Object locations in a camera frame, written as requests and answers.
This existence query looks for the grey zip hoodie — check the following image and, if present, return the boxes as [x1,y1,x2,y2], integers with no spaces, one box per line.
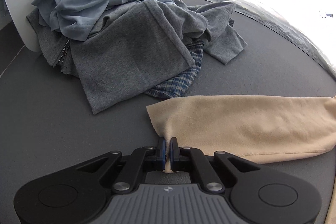
[27,0,246,114]

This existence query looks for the beige long-sleeve shirt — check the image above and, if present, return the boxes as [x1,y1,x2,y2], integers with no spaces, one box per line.
[147,95,335,164]

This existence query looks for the blue plaid shirt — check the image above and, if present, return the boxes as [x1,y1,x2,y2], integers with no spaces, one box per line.
[144,39,205,99]

